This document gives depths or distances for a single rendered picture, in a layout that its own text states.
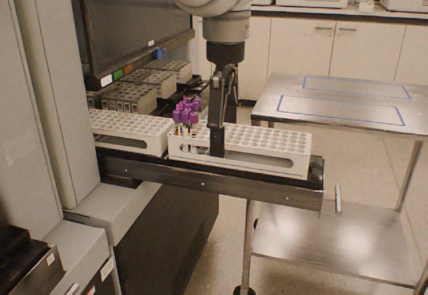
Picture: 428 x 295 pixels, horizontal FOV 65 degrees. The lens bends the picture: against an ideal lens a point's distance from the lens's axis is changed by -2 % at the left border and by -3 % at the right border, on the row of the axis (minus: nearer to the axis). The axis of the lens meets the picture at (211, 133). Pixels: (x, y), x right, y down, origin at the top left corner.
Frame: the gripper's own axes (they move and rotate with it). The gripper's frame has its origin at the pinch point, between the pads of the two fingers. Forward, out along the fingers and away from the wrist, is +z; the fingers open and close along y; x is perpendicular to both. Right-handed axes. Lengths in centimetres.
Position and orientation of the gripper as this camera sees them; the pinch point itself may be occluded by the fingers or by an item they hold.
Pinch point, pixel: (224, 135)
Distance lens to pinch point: 74.4
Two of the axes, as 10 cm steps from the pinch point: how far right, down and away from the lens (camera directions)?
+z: 0.0, 9.0, 4.4
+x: -9.6, -1.3, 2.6
